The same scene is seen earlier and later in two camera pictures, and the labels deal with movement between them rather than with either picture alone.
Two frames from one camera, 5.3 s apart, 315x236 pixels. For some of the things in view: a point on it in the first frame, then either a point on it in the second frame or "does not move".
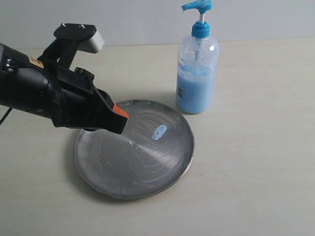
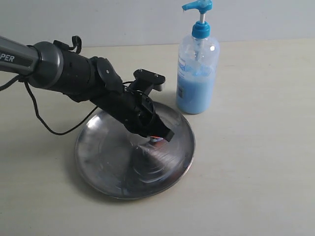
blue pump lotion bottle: [197, 65] does not move
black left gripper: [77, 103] -> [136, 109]
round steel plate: [154, 149] does not move
